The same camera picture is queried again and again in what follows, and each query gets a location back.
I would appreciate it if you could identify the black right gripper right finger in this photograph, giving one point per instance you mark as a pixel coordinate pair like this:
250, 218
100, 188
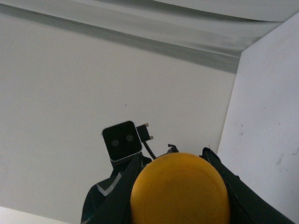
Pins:
246, 207

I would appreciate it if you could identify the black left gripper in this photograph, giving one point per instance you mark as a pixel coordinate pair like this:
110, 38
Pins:
100, 193

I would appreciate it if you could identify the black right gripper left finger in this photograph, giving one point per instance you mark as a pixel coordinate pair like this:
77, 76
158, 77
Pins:
116, 198

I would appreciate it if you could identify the yellow mushroom push button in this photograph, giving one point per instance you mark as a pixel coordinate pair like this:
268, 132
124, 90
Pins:
179, 188

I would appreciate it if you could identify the white pleated curtain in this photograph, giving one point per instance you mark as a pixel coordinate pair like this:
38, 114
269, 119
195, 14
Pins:
212, 33

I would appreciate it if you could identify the square black wrist camera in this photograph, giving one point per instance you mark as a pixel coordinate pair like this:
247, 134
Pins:
122, 141

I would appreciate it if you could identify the black camera cable plug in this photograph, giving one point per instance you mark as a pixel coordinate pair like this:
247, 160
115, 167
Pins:
144, 136

